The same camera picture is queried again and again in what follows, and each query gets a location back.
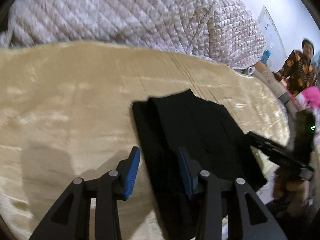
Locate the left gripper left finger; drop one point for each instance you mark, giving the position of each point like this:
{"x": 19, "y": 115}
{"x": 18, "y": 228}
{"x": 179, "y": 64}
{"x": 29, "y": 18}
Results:
{"x": 68, "y": 218}

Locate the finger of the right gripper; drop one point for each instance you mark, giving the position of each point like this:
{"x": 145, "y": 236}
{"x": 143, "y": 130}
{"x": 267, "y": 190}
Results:
{"x": 277, "y": 154}

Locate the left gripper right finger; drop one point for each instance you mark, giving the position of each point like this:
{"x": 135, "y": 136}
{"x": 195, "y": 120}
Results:
{"x": 248, "y": 217}

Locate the black pants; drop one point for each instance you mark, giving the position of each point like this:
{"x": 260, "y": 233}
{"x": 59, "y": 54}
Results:
{"x": 211, "y": 137}

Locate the person's right hand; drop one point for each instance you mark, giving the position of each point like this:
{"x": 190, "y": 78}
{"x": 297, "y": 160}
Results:
{"x": 290, "y": 191}

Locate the pink cloth bundle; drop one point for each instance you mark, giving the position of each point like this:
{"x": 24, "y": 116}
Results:
{"x": 309, "y": 98}

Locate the woman in patterned blouse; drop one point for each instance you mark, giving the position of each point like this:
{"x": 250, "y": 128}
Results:
{"x": 298, "y": 70}

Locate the patterned beige pillow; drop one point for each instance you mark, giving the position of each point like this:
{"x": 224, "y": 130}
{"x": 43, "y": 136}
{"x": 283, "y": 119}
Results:
{"x": 265, "y": 75}

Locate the blue plastic bottle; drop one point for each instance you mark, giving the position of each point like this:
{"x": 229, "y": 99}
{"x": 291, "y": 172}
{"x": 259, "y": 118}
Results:
{"x": 265, "y": 56}

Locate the beige satin bed sheet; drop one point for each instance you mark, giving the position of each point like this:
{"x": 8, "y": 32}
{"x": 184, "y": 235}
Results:
{"x": 66, "y": 113}

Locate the quilted pinkish white comforter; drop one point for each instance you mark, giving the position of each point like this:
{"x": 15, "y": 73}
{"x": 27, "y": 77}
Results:
{"x": 223, "y": 31}

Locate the white wall paper sheet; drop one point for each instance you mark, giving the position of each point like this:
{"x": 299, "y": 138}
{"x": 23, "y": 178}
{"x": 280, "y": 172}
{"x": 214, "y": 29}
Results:
{"x": 273, "y": 41}

